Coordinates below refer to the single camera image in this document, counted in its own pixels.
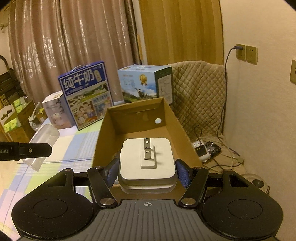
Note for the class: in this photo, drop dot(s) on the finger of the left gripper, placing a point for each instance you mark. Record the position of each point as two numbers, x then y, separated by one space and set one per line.
35 150

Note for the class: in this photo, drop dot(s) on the small box with bags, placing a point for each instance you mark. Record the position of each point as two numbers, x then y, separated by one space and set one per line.
38 117

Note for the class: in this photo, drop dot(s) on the brown cardboard box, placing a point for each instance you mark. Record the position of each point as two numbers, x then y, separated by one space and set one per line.
143 119

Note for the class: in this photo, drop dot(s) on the light blue milk carton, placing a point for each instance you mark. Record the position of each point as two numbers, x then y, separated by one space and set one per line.
141 82

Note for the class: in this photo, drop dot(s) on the black folding cart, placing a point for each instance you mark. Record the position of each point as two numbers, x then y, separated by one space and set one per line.
10 86

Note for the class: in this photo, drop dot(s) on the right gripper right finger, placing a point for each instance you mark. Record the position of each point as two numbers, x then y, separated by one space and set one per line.
194 181

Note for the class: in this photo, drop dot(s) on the white humidifier box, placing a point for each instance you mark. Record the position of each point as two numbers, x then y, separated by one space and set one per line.
58 111

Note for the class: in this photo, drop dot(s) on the wooden door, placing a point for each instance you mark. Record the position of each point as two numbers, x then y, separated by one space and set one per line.
176 31

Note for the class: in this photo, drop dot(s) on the white power strip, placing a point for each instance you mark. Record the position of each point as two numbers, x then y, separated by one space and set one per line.
201 151

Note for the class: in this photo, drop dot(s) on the cardboard box of tissues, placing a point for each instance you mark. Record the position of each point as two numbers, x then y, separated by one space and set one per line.
15 120

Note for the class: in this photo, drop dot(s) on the brown curtain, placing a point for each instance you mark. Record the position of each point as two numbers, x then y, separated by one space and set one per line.
50 38

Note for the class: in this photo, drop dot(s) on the wall socket pair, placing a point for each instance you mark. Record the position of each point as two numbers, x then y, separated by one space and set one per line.
247 53

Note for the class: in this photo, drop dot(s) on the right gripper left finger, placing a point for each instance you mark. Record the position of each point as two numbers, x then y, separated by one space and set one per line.
108 178

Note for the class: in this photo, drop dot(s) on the quilted beige chair cover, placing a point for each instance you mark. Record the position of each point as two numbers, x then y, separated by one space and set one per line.
199 90

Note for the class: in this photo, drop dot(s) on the black square fan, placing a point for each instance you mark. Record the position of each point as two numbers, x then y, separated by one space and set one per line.
212 148

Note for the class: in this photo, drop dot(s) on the silver kettle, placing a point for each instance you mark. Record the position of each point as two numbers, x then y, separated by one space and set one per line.
257 181

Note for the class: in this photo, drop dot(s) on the white power adapter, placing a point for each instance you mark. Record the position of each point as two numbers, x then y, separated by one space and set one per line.
147 166

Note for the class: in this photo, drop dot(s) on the clear plastic cover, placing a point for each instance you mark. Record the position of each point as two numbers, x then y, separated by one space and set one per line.
47 134

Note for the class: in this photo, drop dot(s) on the plaid tablecloth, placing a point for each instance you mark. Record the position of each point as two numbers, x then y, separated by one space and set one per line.
73 149

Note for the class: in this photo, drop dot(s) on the tall blue milk carton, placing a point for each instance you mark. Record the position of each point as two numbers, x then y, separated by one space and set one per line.
87 93

